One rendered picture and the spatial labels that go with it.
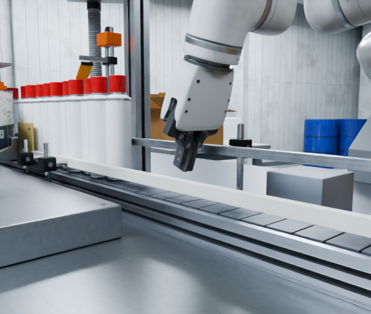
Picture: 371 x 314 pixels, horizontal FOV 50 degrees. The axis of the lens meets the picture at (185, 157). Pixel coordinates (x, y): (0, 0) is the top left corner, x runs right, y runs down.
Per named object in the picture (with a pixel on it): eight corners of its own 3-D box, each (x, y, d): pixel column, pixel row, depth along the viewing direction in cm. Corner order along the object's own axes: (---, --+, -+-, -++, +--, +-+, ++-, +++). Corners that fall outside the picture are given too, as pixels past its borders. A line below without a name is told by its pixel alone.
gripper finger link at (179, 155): (184, 126, 63) (176, 164, 65) (169, 126, 61) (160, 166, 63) (198, 133, 61) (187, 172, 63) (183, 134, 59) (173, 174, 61)
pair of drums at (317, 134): (295, 166, 729) (297, 118, 719) (341, 161, 788) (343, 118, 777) (326, 171, 666) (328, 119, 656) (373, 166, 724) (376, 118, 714)
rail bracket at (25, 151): (18, 189, 94) (15, 139, 92) (43, 186, 98) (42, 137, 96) (23, 192, 91) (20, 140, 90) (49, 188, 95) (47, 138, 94)
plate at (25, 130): (18, 154, 109) (17, 122, 108) (21, 154, 110) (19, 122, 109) (32, 157, 102) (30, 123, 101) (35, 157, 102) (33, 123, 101)
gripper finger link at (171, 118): (189, 82, 58) (203, 106, 62) (153, 120, 57) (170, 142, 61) (194, 85, 57) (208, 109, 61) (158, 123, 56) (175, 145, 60)
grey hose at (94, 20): (86, 88, 102) (83, 3, 100) (98, 88, 105) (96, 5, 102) (93, 87, 100) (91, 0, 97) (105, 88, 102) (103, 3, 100)
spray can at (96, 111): (83, 177, 81) (80, 76, 79) (98, 174, 86) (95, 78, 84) (105, 179, 79) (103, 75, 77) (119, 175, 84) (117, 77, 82)
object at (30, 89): (22, 160, 109) (19, 85, 107) (40, 158, 113) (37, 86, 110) (29, 162, 106) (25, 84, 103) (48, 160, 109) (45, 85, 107)
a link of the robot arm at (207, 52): (216, 38, 63) (211, 57, 64) (174, 30, 57) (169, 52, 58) (256, 51, 57) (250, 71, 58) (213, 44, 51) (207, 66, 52)
